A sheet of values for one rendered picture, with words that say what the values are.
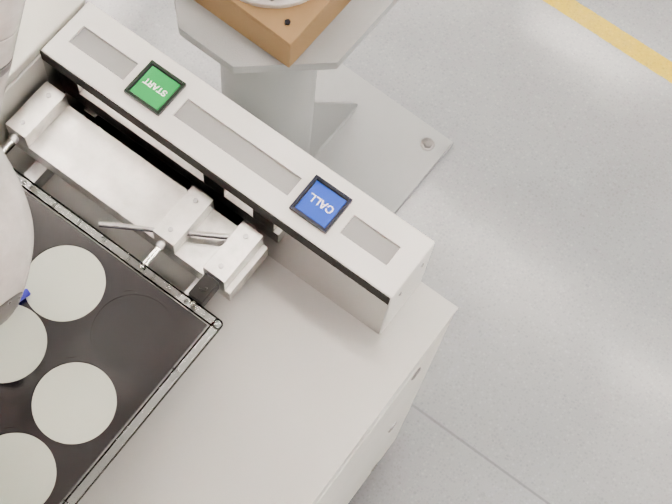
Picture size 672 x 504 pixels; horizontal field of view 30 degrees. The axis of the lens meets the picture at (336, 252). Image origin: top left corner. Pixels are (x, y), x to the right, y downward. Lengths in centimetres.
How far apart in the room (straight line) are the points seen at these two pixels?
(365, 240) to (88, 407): 39
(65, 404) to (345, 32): 67
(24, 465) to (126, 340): 19
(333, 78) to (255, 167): 116
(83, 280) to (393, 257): 38
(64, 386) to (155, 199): 27
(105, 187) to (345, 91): 113
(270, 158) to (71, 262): 28
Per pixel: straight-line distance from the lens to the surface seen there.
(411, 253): 152
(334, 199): 154
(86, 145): 167
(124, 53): 164
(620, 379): 257
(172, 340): 154
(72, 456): 152
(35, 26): 167
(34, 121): 167
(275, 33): 174
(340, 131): 265
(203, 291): 155
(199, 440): 159
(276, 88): 198
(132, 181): 164
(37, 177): 170
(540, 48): 283
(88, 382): 154
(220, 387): 160
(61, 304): 157
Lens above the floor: 237
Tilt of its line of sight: 68 degrees down
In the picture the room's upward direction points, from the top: 10 degrees clockwise
